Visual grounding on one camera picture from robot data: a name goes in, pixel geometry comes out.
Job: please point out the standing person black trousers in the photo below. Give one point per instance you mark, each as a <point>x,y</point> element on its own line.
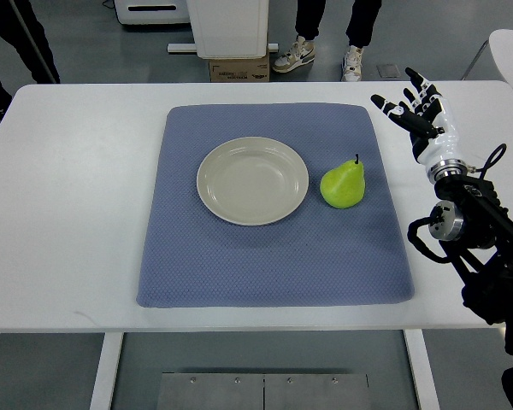
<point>359,19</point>

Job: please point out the blue textured place mat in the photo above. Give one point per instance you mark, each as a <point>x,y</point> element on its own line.
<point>316,256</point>

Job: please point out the white chair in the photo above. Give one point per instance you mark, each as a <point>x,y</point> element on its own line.
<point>500,43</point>

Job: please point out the beige sneaker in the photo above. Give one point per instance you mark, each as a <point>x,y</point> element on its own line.
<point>352,64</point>
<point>301,53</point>

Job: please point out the grey floor plate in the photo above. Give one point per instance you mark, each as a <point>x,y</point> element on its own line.
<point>388,71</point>

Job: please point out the person in black clothes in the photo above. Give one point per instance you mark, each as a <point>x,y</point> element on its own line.
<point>20,28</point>

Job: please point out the beige round plate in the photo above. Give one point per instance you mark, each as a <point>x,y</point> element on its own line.
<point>252,181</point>

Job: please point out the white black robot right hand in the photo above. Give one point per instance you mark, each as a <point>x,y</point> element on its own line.
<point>425,115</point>

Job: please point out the white cabinet on stand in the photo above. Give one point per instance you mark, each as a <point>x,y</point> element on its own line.
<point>236,29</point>

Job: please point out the green pear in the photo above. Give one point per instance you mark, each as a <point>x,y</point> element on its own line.
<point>344,186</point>

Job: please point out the right beige sneaker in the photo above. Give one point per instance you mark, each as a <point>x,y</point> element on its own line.
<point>352,64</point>

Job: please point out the white table frame legs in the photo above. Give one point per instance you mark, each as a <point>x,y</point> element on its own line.
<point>426,395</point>

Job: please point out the left beige sneaker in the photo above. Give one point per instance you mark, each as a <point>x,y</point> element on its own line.
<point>301,53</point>

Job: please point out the white appliance with slot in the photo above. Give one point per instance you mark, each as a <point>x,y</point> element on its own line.
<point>151,12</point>

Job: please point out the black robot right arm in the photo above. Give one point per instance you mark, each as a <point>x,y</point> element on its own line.
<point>470,229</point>

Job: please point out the brown cardboard box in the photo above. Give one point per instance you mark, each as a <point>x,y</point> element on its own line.
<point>240,70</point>

